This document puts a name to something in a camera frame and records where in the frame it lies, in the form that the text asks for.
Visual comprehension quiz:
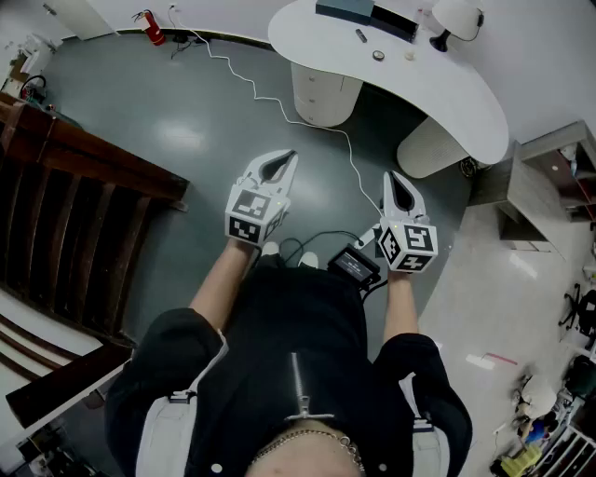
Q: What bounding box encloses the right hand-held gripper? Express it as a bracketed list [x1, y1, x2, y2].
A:
[374, 170, 440, 274]

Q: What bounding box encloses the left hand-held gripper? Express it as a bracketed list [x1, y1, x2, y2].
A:
[224, 148, 300, 247]

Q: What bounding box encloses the teal box lid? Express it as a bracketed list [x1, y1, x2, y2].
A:
[315, 0, 419, 43]

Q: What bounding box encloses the person's right forearm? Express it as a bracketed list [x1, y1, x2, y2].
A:
[382, 269, 420, 344]

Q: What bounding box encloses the person's left forearm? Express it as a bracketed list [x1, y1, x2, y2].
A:
[189, 239, 262, 334]

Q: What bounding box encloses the white curved table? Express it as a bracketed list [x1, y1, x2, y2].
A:
[267, 0, 510, 165]

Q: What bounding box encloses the black waist display device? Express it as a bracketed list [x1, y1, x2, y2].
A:
[327, 242, 382, 286]

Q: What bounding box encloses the grey wooden shelf unit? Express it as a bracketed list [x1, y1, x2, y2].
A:
[467, 119, 596, 262]

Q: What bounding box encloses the person's black jacket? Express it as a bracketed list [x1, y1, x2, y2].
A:
[104, 253, 474, 477]

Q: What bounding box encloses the black power adapter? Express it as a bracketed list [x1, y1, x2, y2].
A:
[169, 32, 210, 60]

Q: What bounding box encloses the brown wooden stair railing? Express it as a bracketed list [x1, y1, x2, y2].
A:
[0, 90, 191, 429]

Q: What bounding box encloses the red fire extinguisher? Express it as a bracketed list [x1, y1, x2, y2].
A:
[131, 8, 167, 48]

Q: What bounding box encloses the white table lamp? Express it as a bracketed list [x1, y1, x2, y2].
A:
[428, 0, 485, 53]

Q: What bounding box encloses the black office chair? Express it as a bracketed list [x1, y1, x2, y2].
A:
[558, 282, 596, 350]

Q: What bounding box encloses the white door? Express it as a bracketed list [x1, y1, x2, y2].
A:
[46, 0, 115, 41]

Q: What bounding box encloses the yellow bag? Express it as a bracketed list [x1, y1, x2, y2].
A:
[500, 444, 544, 476]

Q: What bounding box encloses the white shelf rack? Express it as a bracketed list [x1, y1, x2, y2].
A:
[535, 418, 596, 477]

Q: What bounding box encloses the white ribbed desk pedestal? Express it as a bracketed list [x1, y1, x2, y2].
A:
[397, 116, 471, 180]

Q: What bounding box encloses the black device cable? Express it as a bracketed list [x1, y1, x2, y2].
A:
[278, 230, 390, 304]

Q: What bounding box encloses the white floor cable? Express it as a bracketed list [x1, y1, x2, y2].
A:
[166, 3, 384, 218]

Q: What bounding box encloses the white desk drawer pedestal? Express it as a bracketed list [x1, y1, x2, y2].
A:
[291, 62, 364, 128]

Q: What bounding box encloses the silver chain necklace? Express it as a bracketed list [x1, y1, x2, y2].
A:
[251, 429, 367, 471]

